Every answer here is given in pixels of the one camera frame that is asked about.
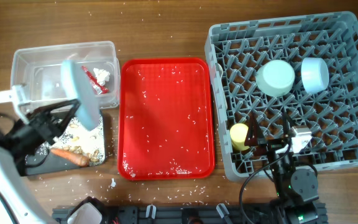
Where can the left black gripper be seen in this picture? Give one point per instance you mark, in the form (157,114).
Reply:
(55,127)

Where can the peanut shells and rice pile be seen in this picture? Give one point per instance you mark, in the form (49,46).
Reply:
(78,139)

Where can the white plastic spoon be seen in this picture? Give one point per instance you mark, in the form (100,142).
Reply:
(220,75)

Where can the black plastic tray bin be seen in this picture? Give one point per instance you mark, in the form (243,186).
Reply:
(51,163)

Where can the white tissue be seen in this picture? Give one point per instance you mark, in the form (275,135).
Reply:
(102,76)

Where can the grey dishwasher rack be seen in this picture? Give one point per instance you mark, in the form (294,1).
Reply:
(241,48)

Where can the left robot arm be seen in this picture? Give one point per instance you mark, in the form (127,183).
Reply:
(17,203)

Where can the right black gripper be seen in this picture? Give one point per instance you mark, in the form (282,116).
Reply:
(272,147)

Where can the orange carrot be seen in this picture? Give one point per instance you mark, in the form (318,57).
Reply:
(76,159)

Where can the red snack wrapper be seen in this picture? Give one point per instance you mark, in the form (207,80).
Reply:
(98,89)

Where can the red plastic serving tray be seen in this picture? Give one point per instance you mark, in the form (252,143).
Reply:
(165,120)

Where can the mint green bowl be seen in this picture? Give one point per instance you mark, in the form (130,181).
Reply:
(275,78)

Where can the yellow plastic cup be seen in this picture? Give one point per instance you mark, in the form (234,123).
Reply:
(238,134)

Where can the large light blue plate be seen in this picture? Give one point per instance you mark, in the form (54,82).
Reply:
(77,86)

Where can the small light blue saucer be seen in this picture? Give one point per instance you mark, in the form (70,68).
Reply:
(314,75)

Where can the clear plastic bin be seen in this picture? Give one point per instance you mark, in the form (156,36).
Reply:
(38,70)

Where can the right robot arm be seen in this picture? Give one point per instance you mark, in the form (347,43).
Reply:
(297,189)

